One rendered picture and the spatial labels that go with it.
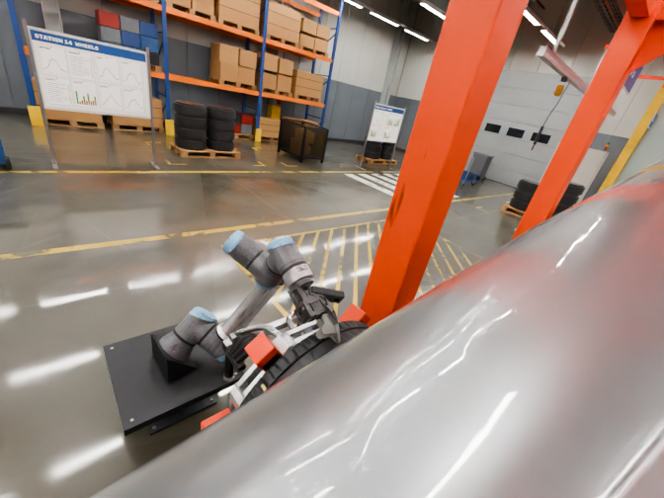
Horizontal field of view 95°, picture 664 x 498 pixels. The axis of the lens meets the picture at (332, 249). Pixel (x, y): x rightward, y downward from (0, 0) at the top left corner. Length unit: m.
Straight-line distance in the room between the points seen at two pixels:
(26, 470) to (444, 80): 2.43
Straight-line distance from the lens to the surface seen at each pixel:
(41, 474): 2.26
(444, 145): 1.09
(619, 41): 3.02
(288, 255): 0.96
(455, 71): 1.11
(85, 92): 6.55
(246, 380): 1.07
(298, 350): 0.94
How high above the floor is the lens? 1.83
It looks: 26 degrees down
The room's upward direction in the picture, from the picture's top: 12 degrees clockwise
